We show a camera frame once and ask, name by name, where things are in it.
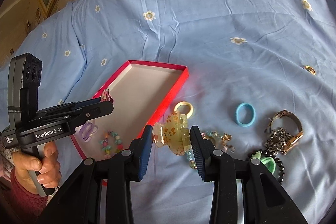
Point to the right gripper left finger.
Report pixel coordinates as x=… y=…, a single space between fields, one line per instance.
x=79 y=199

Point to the yellow floral claw clip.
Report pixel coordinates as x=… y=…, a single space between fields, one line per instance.
x=174 y=133

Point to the person's left hand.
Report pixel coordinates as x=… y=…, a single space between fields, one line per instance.
x=48 y=168

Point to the pink cartoon hair clip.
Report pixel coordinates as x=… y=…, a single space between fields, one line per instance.
x=105 y=96

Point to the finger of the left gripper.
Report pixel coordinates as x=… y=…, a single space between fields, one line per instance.
x=80 y=115
x=79 y=104

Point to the gold wrist watch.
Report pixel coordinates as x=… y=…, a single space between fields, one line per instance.
x=279 y=139

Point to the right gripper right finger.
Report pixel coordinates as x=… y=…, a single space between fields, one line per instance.
x=264 y=199

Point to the red shallow box tray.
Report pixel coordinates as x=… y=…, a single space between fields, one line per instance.
x=142 y=91

